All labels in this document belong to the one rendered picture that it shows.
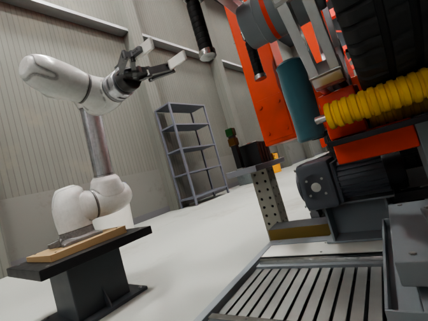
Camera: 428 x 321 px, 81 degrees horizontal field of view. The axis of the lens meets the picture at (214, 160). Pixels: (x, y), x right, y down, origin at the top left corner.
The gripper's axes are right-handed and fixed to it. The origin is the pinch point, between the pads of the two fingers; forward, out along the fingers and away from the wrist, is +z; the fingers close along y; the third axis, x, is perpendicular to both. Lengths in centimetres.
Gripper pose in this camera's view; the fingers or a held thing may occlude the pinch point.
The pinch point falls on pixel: (167, 51)
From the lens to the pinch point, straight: 78.1
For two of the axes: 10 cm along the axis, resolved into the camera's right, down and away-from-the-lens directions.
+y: -5.5, 1.1, -8.3
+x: -2.7, -9.6, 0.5
